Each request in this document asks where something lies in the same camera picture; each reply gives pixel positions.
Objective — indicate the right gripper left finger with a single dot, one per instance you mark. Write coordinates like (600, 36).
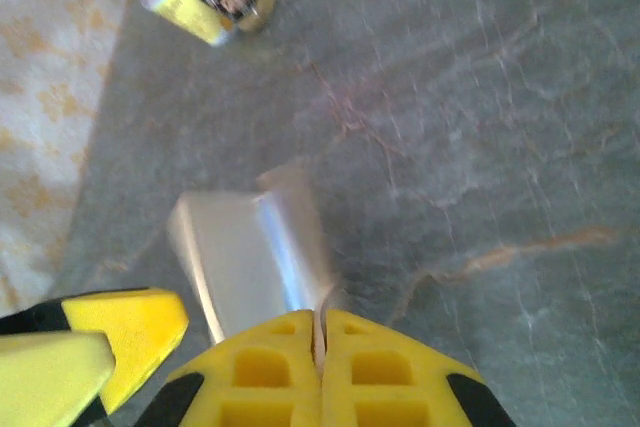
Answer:
(260, 377)

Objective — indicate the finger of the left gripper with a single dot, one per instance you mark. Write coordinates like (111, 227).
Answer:
(45, 382)
(140, 327)

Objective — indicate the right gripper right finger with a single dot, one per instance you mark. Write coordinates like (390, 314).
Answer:
(390, 377)

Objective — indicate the yellow-label bottle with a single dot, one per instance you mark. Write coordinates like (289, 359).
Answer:
(190, 9)

